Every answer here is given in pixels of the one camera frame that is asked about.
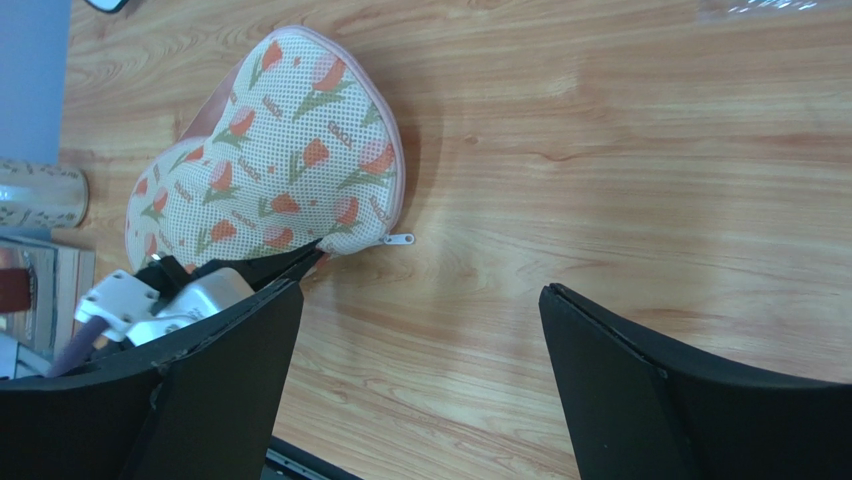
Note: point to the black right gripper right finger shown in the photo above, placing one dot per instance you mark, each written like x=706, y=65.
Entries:
x=641, y=405

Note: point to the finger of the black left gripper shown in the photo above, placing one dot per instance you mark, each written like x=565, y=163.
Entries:
x=260, y=272

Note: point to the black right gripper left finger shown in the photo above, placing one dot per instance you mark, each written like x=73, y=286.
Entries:
x=198, y=403

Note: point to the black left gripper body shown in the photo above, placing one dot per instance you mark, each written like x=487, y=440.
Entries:
x=165, y=274

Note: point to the floral mesh laundry bag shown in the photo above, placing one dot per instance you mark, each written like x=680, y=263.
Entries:
x=295, y=145

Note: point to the white zipper pull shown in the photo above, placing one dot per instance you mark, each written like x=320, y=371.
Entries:
x=397, y=239

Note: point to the yellow patterned mug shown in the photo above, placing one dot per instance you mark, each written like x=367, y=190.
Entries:
x=45, y=196

